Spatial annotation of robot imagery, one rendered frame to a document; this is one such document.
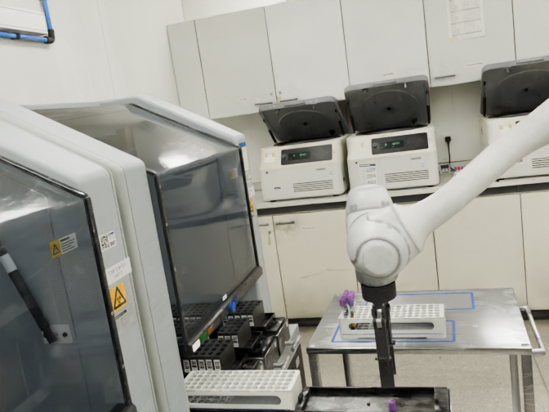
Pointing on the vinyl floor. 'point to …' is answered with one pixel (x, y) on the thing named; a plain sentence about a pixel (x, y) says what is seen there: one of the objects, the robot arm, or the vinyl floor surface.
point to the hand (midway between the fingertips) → (387, 367)
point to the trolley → (319, 342)
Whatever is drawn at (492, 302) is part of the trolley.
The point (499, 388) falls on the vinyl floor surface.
